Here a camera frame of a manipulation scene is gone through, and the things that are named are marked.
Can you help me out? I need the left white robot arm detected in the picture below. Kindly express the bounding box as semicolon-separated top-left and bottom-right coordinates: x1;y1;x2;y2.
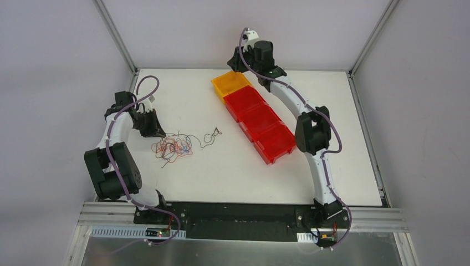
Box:
84;91;169;224

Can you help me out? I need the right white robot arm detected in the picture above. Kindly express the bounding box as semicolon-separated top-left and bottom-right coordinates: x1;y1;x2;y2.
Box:
227;40;344;227

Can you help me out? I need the yellow plastic bin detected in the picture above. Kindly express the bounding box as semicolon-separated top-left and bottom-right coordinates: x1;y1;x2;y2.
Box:
211;71;253;105

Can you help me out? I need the middle red plastic bin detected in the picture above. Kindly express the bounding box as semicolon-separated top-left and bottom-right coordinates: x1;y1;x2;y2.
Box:
238;104;287;143

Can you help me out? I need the end red plastic bin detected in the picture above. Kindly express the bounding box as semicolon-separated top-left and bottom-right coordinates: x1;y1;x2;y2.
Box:
254;122;297;165

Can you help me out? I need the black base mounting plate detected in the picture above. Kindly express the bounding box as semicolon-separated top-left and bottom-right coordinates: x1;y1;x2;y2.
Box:
133;201;349;242

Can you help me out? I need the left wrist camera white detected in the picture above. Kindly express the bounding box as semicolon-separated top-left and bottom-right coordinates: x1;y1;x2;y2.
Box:
142;95;155;112

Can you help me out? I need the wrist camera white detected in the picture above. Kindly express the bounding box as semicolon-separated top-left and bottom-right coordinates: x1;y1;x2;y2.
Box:
142;95;155;112
242;28;259;42

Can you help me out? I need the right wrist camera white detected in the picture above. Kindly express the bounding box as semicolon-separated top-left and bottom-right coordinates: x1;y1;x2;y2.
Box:
242;28;259;42

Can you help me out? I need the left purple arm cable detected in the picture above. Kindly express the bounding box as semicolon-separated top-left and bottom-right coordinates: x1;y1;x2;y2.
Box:
105;75;182;247

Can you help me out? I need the aluminium frame rail front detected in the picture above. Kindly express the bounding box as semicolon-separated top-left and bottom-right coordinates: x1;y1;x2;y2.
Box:
78;201;408;233

